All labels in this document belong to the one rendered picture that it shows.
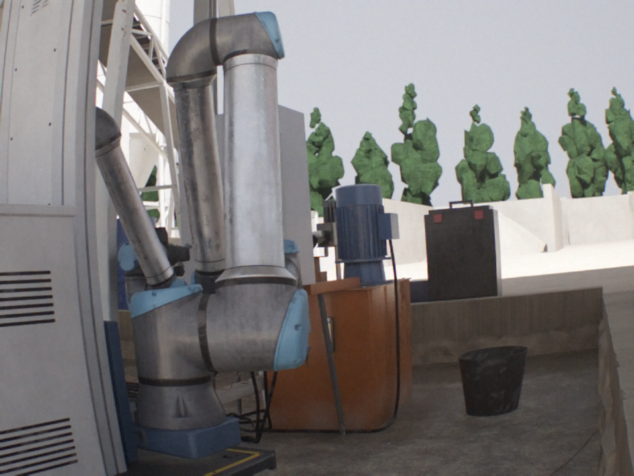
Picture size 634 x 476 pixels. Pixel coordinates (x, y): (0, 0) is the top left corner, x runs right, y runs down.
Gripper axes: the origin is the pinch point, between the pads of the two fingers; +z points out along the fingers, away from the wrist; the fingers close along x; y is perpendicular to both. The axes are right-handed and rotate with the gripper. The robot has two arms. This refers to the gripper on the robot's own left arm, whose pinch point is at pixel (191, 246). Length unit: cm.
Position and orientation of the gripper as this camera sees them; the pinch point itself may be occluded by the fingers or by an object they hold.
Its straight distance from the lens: 243.0
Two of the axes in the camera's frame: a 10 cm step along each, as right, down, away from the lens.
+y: 0.7, 10.0, -0.4
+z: 4.2, 0.1, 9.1
